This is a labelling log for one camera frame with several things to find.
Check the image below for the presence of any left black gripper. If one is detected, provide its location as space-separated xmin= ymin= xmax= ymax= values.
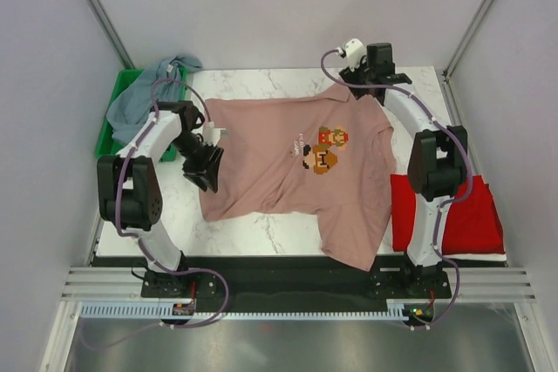
xmin=170 ymin=132 xmax=224 ymax=193

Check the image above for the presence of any pink t shirt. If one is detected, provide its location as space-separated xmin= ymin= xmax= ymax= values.
xmin=200 ymin=85 xmax=396 ymax=271

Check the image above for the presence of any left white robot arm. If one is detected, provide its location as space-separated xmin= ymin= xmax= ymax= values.
xmin=97 ymin=101 xmax=223 ymax=298

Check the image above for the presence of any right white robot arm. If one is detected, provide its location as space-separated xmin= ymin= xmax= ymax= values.
xmin=337 ymin=38 xmax=473 ymax=298

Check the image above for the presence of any grey-blue t shirt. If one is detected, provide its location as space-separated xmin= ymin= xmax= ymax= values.
xmin=105 ymin=54 xmax=202 ymax=145

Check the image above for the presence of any green plastic bin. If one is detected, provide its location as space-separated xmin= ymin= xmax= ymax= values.
xmin=96 ymin=69 xmax=177 ymax=162

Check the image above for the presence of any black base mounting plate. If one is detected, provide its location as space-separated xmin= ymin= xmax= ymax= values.
xmin=139 ymin=254 xmax=450 ymax=316

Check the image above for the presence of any folded red t shirt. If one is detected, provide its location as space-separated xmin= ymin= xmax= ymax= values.
xmin=391 ymin=174 xmax=506 ymax=255

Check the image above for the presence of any folded white t shirt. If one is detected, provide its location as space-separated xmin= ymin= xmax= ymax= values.
xmin=446 ymin=254 xmax=507 ymax=262

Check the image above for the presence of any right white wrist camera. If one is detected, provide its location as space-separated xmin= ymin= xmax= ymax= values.
xmin=337 ymin=38 xmax=367 ymax=71

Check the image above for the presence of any right aluminium corner post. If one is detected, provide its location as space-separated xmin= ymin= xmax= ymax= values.
xmin=440 ymin=0 xmax=524 ymax=81

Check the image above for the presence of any aluminium corner post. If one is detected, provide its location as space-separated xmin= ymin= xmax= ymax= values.
xmin=86 ymin=0 xmax=135 ymax=69
xmin=440 ymin=0 xmax=524 ymax=81

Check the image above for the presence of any left white cable duct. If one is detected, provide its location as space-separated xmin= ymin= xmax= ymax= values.
xmin=79 ymin=301 xmax=196 ymax=320

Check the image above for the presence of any white cable duct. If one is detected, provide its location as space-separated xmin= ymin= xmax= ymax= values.
xmin=79 ymin=301 xmax=196 ymax=320
xmin=216 ymin=299 xmax=408 ymax=321

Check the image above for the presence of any right white cable duct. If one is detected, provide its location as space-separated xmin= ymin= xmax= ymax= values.
xmin=216 ymin=299 xmax=408 ymax=321

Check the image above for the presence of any left aluminium corner post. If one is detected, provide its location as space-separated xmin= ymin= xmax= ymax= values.
xmin=86 ymin=0 xmax=135 ymax=69

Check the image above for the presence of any aluminium rail frame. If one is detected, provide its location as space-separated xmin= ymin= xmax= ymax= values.
xmin=40 ymin=257 xmax=547 ymax=371

